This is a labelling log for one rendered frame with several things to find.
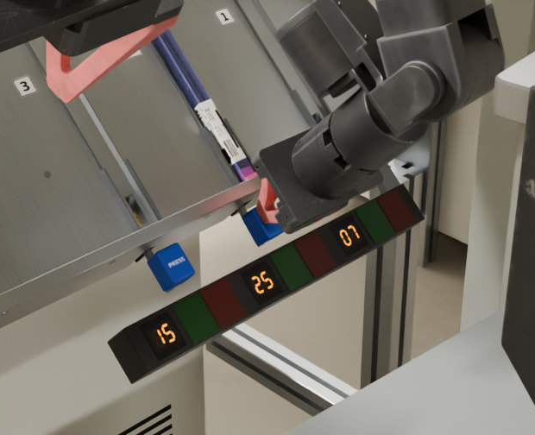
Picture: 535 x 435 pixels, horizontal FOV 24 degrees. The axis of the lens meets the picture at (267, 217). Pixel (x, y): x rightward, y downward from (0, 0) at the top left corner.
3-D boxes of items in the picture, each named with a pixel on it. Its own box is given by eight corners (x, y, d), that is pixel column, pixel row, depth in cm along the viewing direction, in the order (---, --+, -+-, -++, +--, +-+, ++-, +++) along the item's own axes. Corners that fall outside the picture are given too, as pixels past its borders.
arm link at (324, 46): (445, 97, 83) (505, 62, 90) (348, -44, 84) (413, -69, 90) (334, 179, 92) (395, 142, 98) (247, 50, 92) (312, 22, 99)
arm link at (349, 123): (404, 148, 89) (450, 119, 92) (349, 68, 89) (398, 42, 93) (351, 187, 94) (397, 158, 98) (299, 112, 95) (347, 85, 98)
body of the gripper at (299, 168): (244, 161, 98) (292, 119, 92) (333, 122, 104) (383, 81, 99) (286, 233, 98) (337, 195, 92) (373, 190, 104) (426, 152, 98)
